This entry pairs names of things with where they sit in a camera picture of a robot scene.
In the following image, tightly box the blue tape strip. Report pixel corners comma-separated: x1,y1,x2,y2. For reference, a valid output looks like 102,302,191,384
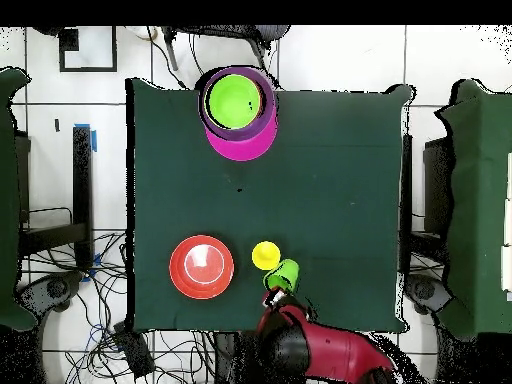
73,122,98,153

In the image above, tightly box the black power box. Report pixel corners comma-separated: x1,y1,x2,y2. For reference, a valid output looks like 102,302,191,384
113,319,156,379

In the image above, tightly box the yellow plastic cup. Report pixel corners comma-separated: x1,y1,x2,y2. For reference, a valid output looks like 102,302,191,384
251,240,282,271

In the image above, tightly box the green cloth side table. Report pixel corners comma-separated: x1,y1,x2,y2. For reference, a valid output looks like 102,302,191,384
435,78,512,341
0,66,39,331

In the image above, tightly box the black camera tripod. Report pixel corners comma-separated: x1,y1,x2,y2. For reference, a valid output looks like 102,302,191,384
161,25,291,83

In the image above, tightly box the large red-orange plastic bowl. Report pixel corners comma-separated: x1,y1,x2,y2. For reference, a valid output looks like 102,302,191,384
168,234,236,300

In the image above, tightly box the black chair base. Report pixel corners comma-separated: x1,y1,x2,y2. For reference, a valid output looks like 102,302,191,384
15,269,85,333

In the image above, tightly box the black metal stand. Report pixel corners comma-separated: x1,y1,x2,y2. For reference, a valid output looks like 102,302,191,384
399,133,453,261
17,125,95,269

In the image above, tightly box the tangle of floor cables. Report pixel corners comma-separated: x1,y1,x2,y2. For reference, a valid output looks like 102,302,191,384
19,229,225,384

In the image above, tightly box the purple plastic bowl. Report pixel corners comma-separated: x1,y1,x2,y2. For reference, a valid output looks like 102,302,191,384
198,66,277,142

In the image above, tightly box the dark green tablecloth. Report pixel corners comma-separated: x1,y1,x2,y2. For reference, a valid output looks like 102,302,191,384
125,77,413,333

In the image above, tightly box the small green plastic bowl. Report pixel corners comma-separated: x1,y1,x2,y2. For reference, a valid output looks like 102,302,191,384
205,74,263,130

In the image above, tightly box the green plastic cup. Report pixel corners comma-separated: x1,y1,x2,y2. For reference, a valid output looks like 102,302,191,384
262,258,301,295

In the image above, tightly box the pink plastic bowl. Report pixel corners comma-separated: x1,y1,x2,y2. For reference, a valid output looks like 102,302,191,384
204,113,279,162

